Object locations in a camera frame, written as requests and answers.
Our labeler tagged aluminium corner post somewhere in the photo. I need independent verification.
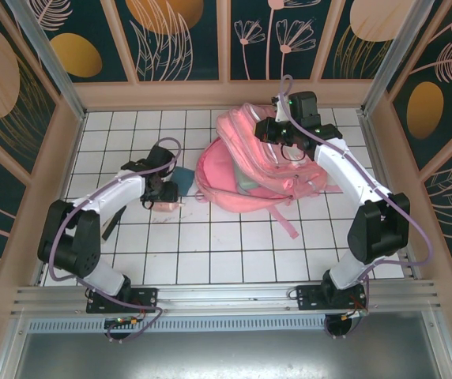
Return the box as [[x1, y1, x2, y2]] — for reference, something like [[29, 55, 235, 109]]
[[361, 0, 445, 115], [12, 0, 87, 122]]

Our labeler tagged aluminium side rail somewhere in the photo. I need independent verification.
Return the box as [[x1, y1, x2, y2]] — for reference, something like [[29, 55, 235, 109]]
[[32, 256, 49, 286], [358, 110, 423, 282]]

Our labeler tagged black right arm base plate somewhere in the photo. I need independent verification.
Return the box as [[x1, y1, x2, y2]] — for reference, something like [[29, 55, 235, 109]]
[[296, 283, 369, 313]]

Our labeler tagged grey metal sheet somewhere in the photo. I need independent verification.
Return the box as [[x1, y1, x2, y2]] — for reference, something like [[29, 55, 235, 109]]
[[12, 331, 448, 379]]

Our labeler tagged small pink box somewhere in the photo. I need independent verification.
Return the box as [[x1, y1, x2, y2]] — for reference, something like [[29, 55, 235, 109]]
[[152, 199, 186, 215]]

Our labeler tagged slotted grey cable duct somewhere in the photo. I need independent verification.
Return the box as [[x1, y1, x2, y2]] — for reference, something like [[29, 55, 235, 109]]
[[26, 317, 435, 333]]

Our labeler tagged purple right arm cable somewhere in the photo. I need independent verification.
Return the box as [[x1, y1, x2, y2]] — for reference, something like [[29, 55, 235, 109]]
[[280, 74, 435, 340]]

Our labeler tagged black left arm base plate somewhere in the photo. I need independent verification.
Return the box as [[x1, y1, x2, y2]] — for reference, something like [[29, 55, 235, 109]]
[[86, 287, 159, 315]]

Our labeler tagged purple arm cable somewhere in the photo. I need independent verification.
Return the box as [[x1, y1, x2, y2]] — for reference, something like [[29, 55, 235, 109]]
[[50, 137, 183, 345], [280, 74, 435, 340]]

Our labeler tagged pink backpack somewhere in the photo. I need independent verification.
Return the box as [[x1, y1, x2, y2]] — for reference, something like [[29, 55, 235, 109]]
[[194, 101, 344, 241]]

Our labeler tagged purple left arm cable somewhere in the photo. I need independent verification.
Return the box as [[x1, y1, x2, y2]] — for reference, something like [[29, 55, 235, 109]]
[[50, 137, 183, 345]]

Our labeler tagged small teal notebook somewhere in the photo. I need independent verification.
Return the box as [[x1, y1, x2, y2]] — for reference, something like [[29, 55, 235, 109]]
[[170, 167, 196, 195]]

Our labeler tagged aluminium mounting rail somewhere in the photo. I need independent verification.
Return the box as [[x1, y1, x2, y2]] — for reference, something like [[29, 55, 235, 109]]
[[11, 279, 441, 317]]

